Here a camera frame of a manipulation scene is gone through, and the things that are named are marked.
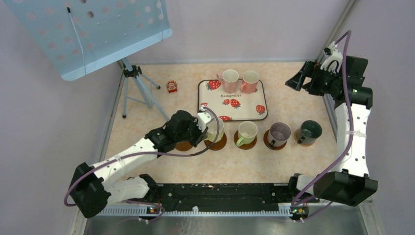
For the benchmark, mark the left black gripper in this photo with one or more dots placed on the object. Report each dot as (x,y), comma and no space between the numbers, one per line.
(200,134)

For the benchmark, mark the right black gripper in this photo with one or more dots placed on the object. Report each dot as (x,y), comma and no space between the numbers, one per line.
(296,82)

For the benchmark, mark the brown wooden coaster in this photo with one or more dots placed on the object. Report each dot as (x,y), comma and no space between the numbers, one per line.
(183,146)
(249,146)
(272,147)
(217,145)

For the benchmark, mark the yellow green mug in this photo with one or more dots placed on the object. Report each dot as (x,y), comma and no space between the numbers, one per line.
(215,131)

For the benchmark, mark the salmon pink mug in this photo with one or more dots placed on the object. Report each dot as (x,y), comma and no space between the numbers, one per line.
(250,80)

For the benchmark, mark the dark green mug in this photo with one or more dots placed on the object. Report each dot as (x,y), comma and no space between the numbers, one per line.
(312,126)

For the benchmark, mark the woven rattan coaster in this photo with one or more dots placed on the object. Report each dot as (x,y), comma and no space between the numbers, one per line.
(304,137)

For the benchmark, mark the purple mug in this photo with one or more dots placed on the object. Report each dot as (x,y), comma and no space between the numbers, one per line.
(279,133)

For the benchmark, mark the strawberry enamel tray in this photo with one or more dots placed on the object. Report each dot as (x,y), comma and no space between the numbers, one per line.
(237,106)

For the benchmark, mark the light green mug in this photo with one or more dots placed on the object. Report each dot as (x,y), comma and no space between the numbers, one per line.
(247,132)

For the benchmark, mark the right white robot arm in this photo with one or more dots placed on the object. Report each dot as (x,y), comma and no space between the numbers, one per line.
(347,180)

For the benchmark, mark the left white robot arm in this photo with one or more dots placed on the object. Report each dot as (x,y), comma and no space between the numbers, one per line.
(109,171)

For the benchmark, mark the small red toy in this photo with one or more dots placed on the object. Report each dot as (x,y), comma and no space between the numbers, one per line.
(171,87)

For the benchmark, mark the pale pink mug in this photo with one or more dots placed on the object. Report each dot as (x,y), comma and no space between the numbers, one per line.
(229,79)

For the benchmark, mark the light blue tripod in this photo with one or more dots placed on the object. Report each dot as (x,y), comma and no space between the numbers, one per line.
(138,87)

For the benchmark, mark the blue perforated board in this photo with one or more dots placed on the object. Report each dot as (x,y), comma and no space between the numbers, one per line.
(82,36)

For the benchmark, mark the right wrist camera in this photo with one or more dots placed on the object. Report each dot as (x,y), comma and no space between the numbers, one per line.
(333,59)

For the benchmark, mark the white cable duct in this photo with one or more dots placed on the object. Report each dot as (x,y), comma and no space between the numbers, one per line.
(129,210)

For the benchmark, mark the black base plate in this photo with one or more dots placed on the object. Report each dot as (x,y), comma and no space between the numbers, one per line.
(254,197)

